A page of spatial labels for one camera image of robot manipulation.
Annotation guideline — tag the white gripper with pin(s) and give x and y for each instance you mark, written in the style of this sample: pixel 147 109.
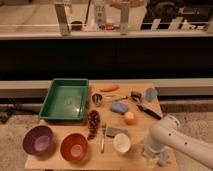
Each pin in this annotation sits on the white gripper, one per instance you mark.
pixel 152 149

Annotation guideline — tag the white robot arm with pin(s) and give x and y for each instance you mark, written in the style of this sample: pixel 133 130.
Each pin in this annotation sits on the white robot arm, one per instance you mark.
pixel 165 132

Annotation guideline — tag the grey folded towel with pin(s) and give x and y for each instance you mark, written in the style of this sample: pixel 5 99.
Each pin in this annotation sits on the grey folded towel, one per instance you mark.
pixel 112 132

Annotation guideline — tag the red bowl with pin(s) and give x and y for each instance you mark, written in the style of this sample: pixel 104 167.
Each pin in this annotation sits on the red bowl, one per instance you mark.
pixel 74 147

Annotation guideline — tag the purple bowl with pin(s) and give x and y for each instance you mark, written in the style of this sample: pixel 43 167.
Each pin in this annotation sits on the purple bowl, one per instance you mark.
pixel 38 140

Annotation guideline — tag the white cup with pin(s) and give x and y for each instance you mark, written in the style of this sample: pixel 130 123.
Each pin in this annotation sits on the white cup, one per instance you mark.
pixel 121 143

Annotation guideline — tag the wooden table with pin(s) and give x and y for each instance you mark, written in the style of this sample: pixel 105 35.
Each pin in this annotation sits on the wooden table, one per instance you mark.
pixel 94 160

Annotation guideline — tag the orange round fruit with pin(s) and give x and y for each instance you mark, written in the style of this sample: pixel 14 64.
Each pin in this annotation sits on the orange round fruit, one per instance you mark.
pixel 129 118

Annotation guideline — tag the silver fork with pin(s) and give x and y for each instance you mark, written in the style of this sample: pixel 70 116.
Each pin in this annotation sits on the silver fork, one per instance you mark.
pixel 104 126

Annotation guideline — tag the blue sponge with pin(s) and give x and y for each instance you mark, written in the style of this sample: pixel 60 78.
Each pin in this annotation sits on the blue sponge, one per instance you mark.
pixel 118 107

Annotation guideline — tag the bunch of dark grapes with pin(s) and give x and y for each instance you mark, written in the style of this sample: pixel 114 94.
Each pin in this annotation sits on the bunch of dark grapes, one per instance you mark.
pixel 93 124

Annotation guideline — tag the orange carrot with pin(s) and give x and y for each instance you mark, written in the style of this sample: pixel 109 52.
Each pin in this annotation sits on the orange carrot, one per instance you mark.
pixel 110 88

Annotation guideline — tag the silver measuring cup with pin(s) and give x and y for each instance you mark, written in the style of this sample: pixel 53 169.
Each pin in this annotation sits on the silver measuring cup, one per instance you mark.
pixel 99 99

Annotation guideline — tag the green plastic tray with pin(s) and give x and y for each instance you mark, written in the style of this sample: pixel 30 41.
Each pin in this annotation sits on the green plastic tray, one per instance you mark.
pixel 65 100

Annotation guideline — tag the dark red background cup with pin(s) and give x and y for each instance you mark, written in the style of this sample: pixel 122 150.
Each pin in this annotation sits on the dark red background cup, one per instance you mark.
pixel 76 25

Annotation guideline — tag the black handled knife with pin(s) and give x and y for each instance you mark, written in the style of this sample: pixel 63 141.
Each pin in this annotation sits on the black handled knife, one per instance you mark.
pixel 149 112

